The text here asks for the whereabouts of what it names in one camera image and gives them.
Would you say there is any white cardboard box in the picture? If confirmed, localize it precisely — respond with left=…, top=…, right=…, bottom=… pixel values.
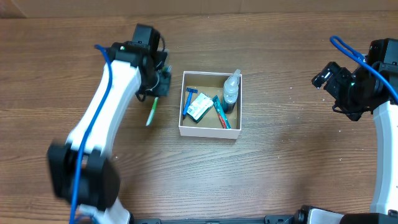
left=178, top=71, right=243, bottom=139

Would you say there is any Colgate toothpaste tube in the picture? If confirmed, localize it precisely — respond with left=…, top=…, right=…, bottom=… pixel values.
left=213, top=95, right=231, bottom=129

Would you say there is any blue disposable razor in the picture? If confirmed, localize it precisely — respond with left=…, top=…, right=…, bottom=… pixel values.
left=182, top=88, right=198, bottom=118

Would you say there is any green white toothbrush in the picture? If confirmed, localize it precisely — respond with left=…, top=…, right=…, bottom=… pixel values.
left=145, top=65, right=174, bottom=127

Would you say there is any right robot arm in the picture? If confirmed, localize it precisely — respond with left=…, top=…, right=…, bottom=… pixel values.
left=287, top=62, right=397, bottom=223

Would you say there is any clear bottle with dark liquid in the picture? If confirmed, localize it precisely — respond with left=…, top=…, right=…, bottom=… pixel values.
left=222, top=69, right=241, bottom=114

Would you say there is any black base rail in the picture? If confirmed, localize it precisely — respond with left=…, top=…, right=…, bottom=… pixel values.
left=133, top=215, right=294, bottom=224

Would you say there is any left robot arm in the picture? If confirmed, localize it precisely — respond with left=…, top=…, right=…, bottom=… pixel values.
left=47, top=41, right=171, bottom=223

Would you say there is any green soap packet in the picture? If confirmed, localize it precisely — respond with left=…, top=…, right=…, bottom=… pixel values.
left=187, top=93, right=214, bottom=123

